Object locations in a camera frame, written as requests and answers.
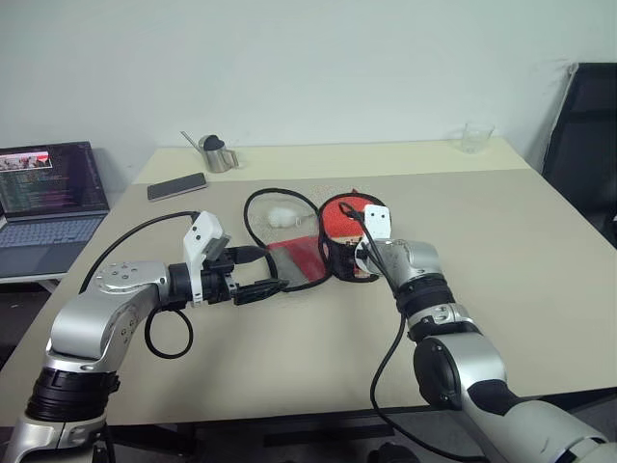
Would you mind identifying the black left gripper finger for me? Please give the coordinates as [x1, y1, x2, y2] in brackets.
[226, 245, 268, 266]
[233, 278, 284, 307]

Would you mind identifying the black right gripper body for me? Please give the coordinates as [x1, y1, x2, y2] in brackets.
[332, 242, 383, 283]

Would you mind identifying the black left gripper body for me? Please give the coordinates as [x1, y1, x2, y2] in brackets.
[199, 233, 240, 306]

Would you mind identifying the red black paddle case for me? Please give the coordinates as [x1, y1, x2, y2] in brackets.
[242, 187, 335, 292]

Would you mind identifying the red table tennis paddle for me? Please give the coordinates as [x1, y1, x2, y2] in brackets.
[317, 188, 389, 250]

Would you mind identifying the white fluffy pompom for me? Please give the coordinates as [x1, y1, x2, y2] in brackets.
[266, 205, 296, 229]

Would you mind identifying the black smartphone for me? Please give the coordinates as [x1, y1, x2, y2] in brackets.
[147, 172, 209, 203]

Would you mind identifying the stainless steel pitcher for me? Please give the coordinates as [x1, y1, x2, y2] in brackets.
[201, 135, 240, 174]

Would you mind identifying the open grey laptop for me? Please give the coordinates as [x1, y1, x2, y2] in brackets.
[0, 141, 112, 284]

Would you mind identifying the white side table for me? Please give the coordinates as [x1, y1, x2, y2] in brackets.
[0, 272, 69, 293]

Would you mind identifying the black office chair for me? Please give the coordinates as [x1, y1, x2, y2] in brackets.
[539, 62, 617, 233]

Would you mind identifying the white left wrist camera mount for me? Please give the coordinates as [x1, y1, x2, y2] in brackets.
[182, 210, 226, 308]

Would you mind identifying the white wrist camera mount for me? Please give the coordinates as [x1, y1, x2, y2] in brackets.
[362, 204, 393, 241]
[182, 210, 226, 308]

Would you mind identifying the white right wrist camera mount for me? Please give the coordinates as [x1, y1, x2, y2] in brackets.
[362, 204, 393, 241]

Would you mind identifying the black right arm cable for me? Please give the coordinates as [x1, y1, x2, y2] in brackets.
[338, 201, 488, 462]

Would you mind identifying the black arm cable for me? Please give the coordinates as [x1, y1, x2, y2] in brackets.
[78, 209, 201, 359]
[338, 201, 488, 462]

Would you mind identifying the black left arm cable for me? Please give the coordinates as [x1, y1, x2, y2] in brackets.
[78, 209, 201, 359]

